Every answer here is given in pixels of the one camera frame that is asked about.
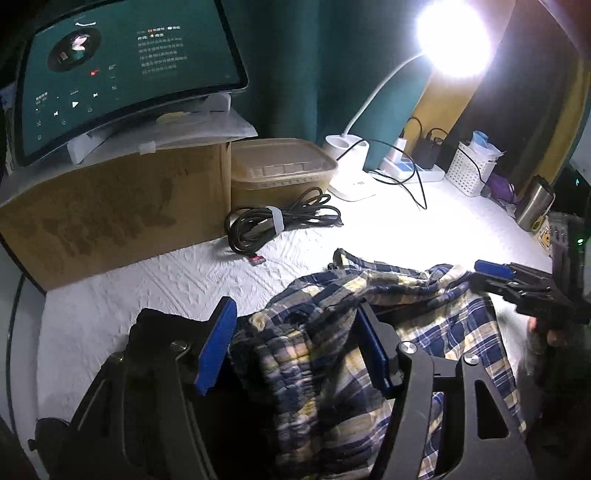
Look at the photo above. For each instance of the white desk lamp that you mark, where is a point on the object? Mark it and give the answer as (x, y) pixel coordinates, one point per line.
(351, 184)

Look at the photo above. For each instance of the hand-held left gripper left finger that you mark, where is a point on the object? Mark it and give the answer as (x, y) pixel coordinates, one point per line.
(214, 350)

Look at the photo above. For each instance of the small red black card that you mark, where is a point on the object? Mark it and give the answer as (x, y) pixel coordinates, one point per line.
(256, 261)

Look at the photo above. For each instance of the black cloth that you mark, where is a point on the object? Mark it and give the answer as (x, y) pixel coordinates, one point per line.
(157, 327)

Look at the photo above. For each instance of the white tablet stand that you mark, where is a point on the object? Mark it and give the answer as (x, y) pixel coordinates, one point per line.
(203, 129)

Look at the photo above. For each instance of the purple cloth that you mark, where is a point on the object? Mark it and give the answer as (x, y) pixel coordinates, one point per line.
(498, 187)

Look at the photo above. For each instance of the white charger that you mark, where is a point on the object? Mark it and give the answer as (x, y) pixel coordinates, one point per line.
(399, 150)

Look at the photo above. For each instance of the green curtain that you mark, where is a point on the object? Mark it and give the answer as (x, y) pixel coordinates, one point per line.
(300, 69)

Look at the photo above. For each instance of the cardboard box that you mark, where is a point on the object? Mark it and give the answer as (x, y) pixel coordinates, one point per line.
(115, 207)

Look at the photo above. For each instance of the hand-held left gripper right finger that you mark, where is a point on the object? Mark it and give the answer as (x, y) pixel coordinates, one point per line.
(375, 350)

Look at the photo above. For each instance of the cream bear mug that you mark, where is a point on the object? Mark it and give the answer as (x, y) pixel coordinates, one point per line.
(544, 240)

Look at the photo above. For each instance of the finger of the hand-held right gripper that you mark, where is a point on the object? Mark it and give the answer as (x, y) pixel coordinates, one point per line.
(494, 268)
(531, 300)

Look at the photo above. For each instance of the beige lidded container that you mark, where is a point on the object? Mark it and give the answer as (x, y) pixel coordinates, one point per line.
(281, 184)

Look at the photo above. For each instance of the blue yellow plaid shirt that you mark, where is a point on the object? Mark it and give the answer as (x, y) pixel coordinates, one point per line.
(323, 350)

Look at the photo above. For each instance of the person's right forearm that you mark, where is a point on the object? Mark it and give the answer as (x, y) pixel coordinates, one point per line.
(563, 392)

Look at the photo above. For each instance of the white power strip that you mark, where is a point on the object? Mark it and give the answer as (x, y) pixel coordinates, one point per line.
(429, 174)

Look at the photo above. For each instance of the tablet with lit screen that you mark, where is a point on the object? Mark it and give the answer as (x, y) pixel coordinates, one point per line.
(129, 69)

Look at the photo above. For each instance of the person's right hand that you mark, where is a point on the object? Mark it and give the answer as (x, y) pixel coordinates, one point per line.
(556, 336)

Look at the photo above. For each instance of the black charger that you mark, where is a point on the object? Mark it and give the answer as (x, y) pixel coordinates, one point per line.
(428, 154)

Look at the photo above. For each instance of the blue face masks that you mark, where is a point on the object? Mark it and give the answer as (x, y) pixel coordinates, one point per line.
(482, 143)

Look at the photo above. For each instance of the steel tumbler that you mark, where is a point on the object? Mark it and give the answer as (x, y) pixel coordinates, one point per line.
(533, 205)

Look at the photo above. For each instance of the yellow curtain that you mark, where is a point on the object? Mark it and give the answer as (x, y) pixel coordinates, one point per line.
(565, 129)
(443, 106)

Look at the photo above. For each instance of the white plastic basket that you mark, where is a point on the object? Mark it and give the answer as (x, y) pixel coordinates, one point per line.
(466, 173)

